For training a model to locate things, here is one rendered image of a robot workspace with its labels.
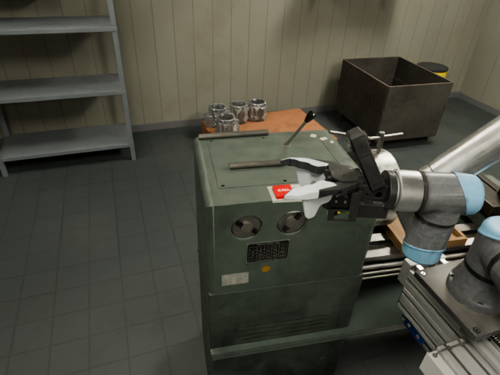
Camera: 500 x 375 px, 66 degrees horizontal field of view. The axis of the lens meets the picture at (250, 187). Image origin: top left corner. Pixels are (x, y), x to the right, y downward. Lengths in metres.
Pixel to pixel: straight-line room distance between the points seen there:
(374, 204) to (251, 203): 0.52
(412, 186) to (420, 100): 3.68
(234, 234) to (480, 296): 0.69
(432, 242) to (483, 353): 0.46
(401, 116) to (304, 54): 1.34
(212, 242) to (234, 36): 3.38
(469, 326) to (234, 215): 0.68
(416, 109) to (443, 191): 3.68
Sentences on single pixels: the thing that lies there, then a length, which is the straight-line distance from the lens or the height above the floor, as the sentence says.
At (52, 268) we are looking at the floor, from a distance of 2.94.
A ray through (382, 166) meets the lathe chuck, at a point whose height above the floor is 1.22.
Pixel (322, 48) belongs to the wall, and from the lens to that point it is 4.87.
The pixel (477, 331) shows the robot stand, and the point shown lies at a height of 1.16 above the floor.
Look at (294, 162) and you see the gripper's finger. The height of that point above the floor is 1.57.
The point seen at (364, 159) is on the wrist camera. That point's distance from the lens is 0.68.
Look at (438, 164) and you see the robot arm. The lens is 0.88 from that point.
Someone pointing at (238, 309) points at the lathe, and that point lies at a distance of 1.50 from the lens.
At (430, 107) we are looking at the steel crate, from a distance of 4.50.
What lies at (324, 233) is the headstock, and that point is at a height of 1.10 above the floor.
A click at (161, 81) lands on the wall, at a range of 4.35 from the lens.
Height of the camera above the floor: 1.94
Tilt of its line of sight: 34 degrees down
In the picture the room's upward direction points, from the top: 3 degrees clockwise
